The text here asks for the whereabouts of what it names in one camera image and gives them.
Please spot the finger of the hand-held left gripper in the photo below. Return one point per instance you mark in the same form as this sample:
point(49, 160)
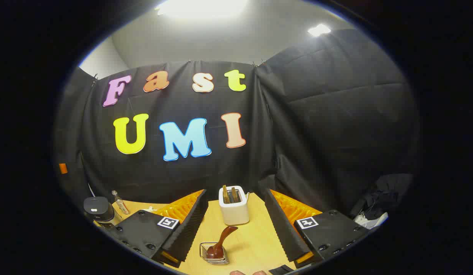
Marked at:
point(63, 168)

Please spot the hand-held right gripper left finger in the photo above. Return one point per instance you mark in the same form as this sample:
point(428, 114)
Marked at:
point(190, 229)

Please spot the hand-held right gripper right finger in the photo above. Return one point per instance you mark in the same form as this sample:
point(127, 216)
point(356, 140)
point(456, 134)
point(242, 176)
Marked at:
point(286, 233)

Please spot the dark wooden spoon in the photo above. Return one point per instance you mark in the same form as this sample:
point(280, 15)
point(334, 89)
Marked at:
point(221, 240)

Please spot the black silver rice cooker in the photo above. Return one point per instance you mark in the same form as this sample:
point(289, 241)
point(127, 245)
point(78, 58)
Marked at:
point(97, 210)

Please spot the small black block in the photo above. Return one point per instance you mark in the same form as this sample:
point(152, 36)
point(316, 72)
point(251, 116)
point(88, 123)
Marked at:
point(280, 270)

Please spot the white toaster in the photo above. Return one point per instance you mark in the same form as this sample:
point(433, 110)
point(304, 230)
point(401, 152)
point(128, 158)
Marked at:
point(234, 214)

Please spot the brown toast slice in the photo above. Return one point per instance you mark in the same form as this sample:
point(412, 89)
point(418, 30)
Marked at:
point(235, 195)
point(225, 194)

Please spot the small clear glass bottle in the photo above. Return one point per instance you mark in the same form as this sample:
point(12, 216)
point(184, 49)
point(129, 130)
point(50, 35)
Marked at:
point(121, 204)

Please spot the white cloth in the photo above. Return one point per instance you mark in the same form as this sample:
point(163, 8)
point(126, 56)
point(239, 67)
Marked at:
point(370, 221)

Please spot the pile of dark clothes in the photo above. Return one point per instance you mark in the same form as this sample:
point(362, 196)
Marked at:
point(385, 194)

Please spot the black backdrop cloth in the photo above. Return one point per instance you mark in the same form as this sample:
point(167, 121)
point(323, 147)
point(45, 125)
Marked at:
point(316, 126)

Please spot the ceiling light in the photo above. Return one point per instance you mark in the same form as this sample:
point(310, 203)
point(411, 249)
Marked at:
point(319, 29)
point(202, 7)

